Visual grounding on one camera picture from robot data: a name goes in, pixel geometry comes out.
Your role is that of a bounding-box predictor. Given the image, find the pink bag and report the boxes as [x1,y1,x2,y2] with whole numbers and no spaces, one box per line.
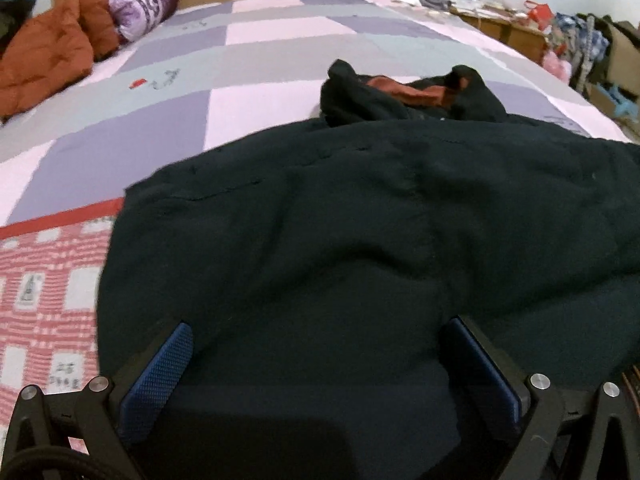
[542,50,572,83]

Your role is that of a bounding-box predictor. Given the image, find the dark navy padded jacket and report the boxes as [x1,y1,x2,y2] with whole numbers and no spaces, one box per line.
[95,59,640,480]

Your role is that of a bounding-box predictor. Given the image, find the blue plaid clothes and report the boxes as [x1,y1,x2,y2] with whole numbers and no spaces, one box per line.
[552,12,608,61]

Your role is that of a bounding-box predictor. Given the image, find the purple printed pillow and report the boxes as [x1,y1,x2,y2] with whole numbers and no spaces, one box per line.
[107,0,180,43]

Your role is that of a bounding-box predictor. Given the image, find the wooden nightstand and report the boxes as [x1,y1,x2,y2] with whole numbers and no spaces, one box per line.
[450,2,551,66]

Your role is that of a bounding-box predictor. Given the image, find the bed with purple checkered sheet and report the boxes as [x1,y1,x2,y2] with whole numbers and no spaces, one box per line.
[0,0,636,228]

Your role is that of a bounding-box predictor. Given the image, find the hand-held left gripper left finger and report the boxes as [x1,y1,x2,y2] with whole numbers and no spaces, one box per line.
[0,320,195,480]

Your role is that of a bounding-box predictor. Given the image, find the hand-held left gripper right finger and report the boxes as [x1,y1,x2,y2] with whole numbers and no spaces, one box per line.
[442,315,640,480]

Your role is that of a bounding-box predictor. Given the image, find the orange down jacket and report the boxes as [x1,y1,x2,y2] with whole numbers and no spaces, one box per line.
[0,0,121,121]

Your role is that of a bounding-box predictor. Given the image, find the red checkered mat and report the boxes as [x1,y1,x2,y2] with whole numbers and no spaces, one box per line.
[0,197,126,456]

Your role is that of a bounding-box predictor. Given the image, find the cardboard box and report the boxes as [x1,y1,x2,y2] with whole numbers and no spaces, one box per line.
[595,20,640,91]

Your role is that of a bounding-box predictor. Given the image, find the hanging clothes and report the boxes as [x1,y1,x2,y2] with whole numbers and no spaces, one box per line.
[0,0,36,56]

